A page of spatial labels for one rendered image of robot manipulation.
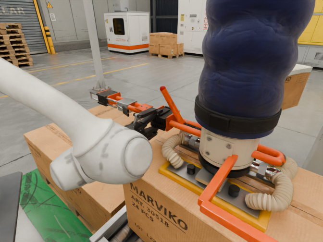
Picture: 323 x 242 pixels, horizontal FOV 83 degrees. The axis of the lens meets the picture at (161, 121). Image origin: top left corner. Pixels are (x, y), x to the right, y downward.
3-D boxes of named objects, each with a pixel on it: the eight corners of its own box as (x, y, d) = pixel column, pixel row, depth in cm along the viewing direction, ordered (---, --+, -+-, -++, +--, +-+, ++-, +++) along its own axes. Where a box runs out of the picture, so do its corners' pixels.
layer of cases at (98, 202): (197, 165, 182) (201, 131, 162) (118, 254, 113) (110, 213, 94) (118, 127, 246) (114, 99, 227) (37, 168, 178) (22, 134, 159)
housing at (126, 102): (138, 109, 85) (137, 100, 83) (127, 114, 80) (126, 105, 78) (128, 105, 89) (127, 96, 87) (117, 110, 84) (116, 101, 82)
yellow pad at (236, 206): (272, 206, 52) (278, 194, 50) (264, 234, 45) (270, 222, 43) (174, 157, 71) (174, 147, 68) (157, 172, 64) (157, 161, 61)
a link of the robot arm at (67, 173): (106, 164, 59) (130, 164, 49) (58, 196, 48) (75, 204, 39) (92, 134, 57) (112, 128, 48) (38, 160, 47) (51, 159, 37)
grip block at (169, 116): (180, 122, 74) (181, 109, 71) (166, 132, 67) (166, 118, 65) (164, 116, 79) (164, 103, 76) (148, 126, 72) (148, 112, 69)
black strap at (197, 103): (283, 110, 55) (288, 98, 53) (266, 147, 39) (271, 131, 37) (213, 94, 67) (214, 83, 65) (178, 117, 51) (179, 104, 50)
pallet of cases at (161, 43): (184, 55, 811) (185, 33, 767) (170, 59, 742) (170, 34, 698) (163, 53, 879) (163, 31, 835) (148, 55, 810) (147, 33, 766)
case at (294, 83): (263, 93, 224) (273, 59, 204) (297, 105, 192) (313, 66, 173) (226, 102, 200) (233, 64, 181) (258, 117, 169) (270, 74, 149)
